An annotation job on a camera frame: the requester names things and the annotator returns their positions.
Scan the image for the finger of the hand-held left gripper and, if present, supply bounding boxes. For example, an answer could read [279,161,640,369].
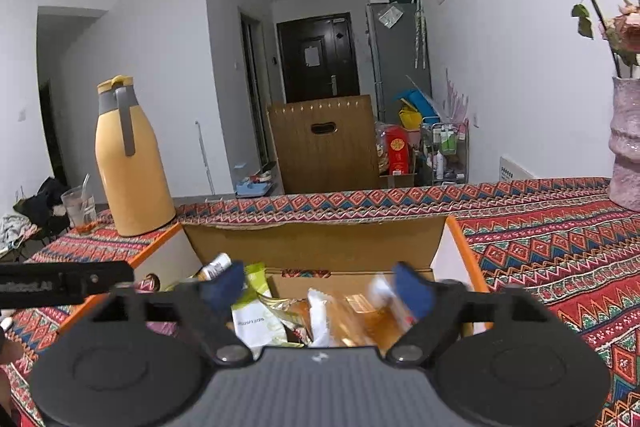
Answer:
[60,261,135,301]

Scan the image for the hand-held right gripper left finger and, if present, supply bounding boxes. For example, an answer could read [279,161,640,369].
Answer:
[92,261,253,365]

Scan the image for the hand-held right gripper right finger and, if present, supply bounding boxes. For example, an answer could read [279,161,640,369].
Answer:
[386,262,546,365]

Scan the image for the small white packet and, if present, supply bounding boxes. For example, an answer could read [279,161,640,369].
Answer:
[197,253,233,282]

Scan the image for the white and green bar packet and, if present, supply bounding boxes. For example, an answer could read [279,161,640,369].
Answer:
[231,263,305,348]

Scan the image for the orange spicy strip packet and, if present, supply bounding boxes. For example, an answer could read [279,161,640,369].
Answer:
[290,294,407,349]

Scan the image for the red cardboard box pumpkin print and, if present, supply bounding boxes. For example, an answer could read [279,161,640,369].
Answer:
[57,214,493,348]

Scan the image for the person's left hand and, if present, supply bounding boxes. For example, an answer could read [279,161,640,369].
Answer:
[0,317,23,364]

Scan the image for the grey white cloth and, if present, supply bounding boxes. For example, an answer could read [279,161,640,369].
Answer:
[0,214,43,250]

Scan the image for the glass cup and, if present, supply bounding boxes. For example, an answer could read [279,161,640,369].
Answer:
[61,174,98,235]

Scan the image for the blue shoe tray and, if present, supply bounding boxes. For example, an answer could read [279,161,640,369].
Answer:
[235,162,278,198]

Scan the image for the yellow thermos jug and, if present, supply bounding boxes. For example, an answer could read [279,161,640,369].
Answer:
[95,75,177,238]

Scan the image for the metal trolley cart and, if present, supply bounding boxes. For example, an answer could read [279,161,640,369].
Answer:
[420,117,471,186]

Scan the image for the red gift box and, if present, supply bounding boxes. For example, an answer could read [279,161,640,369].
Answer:
[384,126,413,175]

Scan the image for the brown cardboard box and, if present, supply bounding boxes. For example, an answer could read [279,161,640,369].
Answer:
[266,94,382,195]

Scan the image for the yellow bag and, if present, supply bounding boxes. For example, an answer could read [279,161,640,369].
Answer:
[397,107,423,130]

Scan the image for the blue plastic container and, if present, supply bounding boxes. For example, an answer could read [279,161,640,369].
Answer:
[396,88,438,118]

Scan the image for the grey refrigerator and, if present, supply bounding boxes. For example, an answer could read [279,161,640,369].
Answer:
[365,0,433,122]

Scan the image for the black entrance door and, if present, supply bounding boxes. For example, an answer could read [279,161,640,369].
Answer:
[276,12,361,104]

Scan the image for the white umbrella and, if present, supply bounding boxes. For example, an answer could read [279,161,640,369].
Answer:
[411,0,428,70]

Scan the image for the pink ceramic vase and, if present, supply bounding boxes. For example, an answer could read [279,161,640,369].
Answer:
[607,76,640,212]

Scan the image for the paper on refrigerator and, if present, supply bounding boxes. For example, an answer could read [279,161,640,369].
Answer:
[377,4,405,28]

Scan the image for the white mop handle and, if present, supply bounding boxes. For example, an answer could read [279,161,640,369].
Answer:
[195,121,213,195]

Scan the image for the white wall heater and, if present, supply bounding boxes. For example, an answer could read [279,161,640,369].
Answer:
[499,154,535,182]

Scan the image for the pale pink wall decoration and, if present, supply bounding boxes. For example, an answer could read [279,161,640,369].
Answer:
[444,67,472,128]

